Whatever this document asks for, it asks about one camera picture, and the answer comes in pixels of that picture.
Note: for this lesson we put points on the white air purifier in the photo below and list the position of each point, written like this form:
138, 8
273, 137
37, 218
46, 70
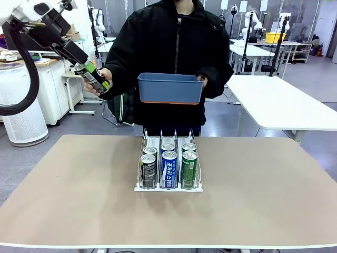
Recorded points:
21, 105

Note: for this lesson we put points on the green bowl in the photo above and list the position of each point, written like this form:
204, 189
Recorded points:
35, 58

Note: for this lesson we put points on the person's right forearm black sleeve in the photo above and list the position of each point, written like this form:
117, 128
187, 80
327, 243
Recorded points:
118, 79

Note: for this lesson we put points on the orange drink bottle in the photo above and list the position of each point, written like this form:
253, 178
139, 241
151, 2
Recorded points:
94, 62

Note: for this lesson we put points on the person in black jacket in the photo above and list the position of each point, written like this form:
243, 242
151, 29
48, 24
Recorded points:
163, 39

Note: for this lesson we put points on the brown cardboard box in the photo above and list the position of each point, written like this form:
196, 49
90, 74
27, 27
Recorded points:
73, 34

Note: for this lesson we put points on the wooden background desk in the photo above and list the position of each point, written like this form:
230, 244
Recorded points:
295, 43

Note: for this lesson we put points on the black tripod stand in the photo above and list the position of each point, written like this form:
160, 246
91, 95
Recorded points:
279, 47

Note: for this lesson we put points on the white cabinet desk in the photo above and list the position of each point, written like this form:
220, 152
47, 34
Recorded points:
52, 92

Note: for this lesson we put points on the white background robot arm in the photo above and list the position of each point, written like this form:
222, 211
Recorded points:
98, 21
250, 23
285, 21

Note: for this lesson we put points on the red fire extinguisher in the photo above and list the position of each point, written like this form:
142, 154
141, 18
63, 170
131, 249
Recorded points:
318, 50

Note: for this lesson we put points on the person's left hand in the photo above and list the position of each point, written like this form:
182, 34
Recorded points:
204, 81

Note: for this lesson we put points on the blue plastic bin orange trim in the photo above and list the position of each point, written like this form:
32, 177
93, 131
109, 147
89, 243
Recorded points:
168, 88

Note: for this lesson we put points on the green Chilsung cider can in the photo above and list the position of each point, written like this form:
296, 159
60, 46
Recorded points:
189, 147
189, 171

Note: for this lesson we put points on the white rolling side table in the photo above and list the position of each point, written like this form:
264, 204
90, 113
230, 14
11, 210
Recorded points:
79, 76

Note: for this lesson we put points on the blue Pocari Sweat can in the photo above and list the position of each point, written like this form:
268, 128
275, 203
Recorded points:
168, 147
169, 171

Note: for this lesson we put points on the black white-striped jacket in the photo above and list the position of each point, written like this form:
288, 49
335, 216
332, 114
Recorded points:
118, 110

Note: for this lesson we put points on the black Pepsi beverage can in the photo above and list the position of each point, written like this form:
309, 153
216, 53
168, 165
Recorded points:
89, 77
148, 171
150, 150

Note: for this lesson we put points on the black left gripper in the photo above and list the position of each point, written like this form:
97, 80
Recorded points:
69, 52

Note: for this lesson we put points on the person's left forearm black sleeve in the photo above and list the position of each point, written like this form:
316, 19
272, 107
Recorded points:
216, 79

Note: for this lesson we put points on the person's right hand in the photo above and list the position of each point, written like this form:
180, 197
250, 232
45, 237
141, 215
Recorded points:
108, 75

